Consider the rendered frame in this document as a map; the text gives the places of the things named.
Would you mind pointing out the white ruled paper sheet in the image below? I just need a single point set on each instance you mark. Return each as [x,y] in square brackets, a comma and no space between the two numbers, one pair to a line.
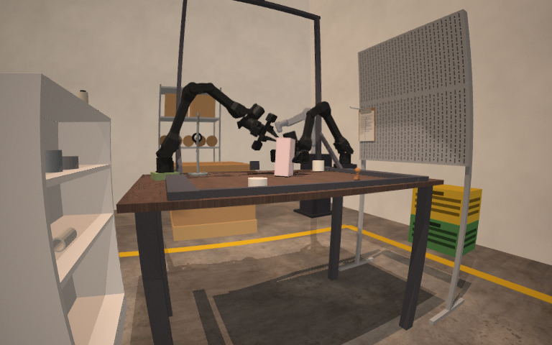
[366,127]

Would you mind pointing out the brown clipboard with paper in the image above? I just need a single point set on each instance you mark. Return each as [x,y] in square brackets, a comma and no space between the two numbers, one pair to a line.
[367,111]

